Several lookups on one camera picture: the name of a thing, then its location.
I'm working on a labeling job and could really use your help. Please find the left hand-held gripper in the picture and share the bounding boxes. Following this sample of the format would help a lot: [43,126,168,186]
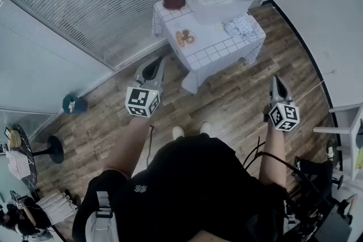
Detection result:
[125,57,166,118]

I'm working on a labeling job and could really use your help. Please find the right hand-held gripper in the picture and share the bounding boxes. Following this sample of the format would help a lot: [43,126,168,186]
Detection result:
[263,75,300,132]

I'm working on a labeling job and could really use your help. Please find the blue checked clothes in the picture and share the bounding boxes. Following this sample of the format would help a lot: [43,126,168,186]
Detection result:
[222,15,260,43]

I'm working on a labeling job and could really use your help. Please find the person's left forearm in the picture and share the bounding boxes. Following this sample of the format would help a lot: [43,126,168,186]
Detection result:
[103,114,151,179]

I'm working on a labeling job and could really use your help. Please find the person's right forearm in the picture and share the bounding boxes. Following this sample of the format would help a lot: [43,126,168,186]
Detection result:
[259,121,287,188]

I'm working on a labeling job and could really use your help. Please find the white paper box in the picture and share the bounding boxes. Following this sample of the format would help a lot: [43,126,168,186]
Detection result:
[5,150,29,180]

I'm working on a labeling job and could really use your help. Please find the person's left white shoe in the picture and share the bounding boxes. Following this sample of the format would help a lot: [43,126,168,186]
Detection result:
[172,126,185,140]

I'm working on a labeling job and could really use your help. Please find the person's white shoe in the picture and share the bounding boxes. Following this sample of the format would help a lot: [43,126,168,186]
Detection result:
[199,121,212,135]
[172,126,185,140]

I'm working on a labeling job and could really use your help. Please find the person's right white shoe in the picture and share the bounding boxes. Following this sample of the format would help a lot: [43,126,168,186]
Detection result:
[199,121,212,135]

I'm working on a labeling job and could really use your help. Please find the dark green round bin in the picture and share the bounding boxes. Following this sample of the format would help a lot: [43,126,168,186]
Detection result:
[62,94,88,115]

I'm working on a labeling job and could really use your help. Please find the person's black clothing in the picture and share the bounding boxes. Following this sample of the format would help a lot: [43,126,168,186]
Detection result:
[72,133,287,242]

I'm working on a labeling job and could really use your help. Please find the dark grey equipment case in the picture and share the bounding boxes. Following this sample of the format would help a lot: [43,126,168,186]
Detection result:
[320,203,354,242]

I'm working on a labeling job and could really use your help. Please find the yellow wooden item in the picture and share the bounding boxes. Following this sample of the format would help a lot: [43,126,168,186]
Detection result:
[10,129,20,148]

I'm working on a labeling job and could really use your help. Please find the thin grey cable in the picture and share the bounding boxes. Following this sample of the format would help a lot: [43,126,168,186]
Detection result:
[145,124,155,168]

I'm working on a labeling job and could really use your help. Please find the black cable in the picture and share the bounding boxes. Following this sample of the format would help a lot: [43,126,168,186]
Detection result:
[243,137,330,207]

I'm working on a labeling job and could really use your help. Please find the white frame shelf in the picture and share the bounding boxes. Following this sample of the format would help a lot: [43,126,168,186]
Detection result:
[313,103,363,182]

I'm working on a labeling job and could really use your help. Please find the black round pedestal table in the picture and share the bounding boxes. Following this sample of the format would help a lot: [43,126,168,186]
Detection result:
[10,123,65,189]

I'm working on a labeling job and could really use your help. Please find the grey chest strap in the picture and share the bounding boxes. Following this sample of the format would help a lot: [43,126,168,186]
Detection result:
[85,191,120,242]
[283,211,298,233]

